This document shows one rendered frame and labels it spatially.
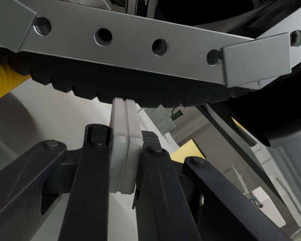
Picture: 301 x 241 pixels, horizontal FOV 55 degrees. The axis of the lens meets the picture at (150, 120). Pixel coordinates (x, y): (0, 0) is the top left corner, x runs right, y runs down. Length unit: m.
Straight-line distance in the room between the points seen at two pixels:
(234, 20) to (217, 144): 8.99
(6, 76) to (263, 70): 0.27
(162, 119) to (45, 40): 6.27
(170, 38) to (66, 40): 0.08
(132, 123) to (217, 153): 9.29
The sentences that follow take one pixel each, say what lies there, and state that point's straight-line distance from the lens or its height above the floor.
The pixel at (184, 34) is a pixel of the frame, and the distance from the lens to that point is 0.23.
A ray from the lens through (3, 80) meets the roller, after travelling 0.36.
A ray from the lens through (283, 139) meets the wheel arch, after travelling 0.41.
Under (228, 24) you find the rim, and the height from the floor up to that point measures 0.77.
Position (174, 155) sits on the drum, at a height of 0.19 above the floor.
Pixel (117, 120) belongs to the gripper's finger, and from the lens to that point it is 0.15.
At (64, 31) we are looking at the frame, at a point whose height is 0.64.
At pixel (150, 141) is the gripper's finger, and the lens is 0.15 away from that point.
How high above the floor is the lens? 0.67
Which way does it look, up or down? 6 degrees down
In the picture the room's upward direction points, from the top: 55 degrees clockwise
